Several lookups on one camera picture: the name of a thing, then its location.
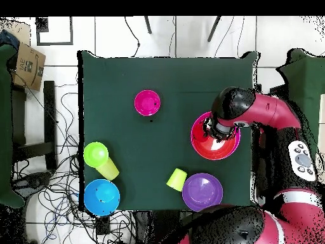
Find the small crimson pink bowl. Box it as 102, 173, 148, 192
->
133, 89, 162, 117

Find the large magenta bowl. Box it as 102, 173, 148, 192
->
190, 111, 241, 161

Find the lime green cup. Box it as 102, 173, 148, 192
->
166, 168, 188, 193

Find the large orange bowl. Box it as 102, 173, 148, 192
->
192, 119, 238, 160

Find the yellow cup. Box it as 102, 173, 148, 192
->
95, 156, 121, 182

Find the blue bowl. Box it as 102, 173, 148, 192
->
83, 179, 121, 217

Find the dark green tablecloth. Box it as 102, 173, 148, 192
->
77, 50, 261, 212

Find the purple bowl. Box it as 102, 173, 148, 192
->
182, 172, 224, 212

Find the small green bowl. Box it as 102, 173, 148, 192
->
83, 141, 110, 169

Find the black robot column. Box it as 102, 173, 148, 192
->
134, 210, 194, 244

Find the black power strip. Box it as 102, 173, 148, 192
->
95, 215, 111, 236

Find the black tripod leg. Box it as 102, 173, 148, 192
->
207, 16, 222, 43
143, 16, 152, 34

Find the cardboard box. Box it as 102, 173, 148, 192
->
11, 42, 46, 92

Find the green cloth side table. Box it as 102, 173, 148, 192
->
0, 44, 26, 209
275, 48, 325, 153

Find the white box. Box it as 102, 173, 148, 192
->
318, 93, 325, 153

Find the blue object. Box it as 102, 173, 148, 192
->
0, 29, 20, 50

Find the tangle of black cables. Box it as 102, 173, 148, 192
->
11, 83, 133, 244

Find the black cable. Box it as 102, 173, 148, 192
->
124, 16, 141, 58

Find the black chair frame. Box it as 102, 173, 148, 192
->
11, 80, 58, 172

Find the dark grey pedestal leg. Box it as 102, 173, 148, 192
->
11, 171, 53, 194

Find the black square floor frame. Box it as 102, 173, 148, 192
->
36, 16, 74, 46

